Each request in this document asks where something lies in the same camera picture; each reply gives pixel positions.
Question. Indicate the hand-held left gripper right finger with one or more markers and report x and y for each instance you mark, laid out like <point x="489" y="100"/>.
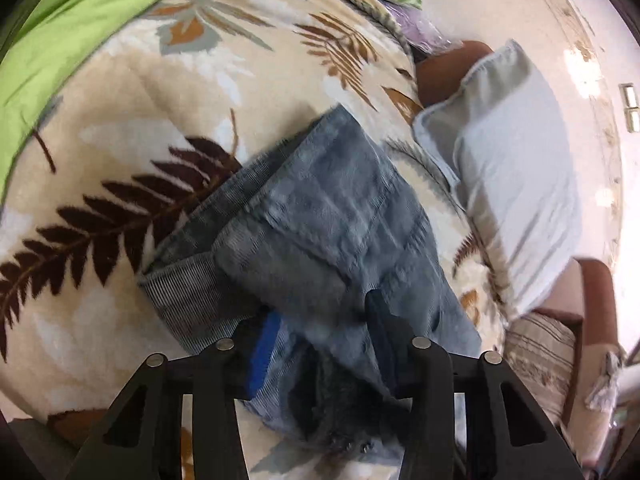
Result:
<point x="381" y="332"/>

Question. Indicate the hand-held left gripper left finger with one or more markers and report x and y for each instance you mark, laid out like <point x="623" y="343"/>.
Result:
<point x="260" y="355"/>

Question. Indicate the grey-blue denim pants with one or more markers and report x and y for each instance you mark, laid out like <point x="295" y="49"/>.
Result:
<point x="320" y="220"/>

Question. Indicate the striped beige cushion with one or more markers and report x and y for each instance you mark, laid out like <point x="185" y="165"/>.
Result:
<point x="542" y="365"/>

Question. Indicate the light blue pillow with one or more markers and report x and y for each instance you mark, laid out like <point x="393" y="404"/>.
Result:
<point x="515" y="170"/>

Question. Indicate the brown sofa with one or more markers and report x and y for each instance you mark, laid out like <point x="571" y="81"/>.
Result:
<point x="597" y="310"/>

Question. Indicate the grey crumpled cloth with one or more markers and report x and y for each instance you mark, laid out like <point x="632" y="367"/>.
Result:
<point x="605" y="380"/>

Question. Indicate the brown pillow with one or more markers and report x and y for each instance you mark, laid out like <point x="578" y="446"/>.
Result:
<point x="445" y="72"/>

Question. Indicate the leaf print beige blanket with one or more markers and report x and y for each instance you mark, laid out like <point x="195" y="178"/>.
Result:
<point x="150" y="110"/>

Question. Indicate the clear plastic bag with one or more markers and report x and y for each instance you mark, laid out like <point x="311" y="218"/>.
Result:
<point x="417" y="27"/>

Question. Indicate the lime green bed sheet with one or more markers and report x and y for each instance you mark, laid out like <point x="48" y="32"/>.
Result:
<point x="65" y="30"/>

